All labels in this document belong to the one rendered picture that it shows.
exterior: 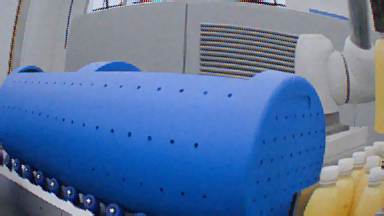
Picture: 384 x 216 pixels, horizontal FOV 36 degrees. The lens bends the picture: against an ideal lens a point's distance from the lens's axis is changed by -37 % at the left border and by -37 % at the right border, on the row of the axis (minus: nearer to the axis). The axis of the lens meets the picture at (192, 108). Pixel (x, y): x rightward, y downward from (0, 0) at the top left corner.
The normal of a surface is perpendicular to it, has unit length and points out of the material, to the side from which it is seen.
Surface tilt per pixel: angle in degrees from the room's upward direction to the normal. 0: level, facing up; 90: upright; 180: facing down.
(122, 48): 90
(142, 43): 90
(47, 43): 90
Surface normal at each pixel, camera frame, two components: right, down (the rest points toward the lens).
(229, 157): -0.63, -0.15
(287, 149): 0.76, 0.08
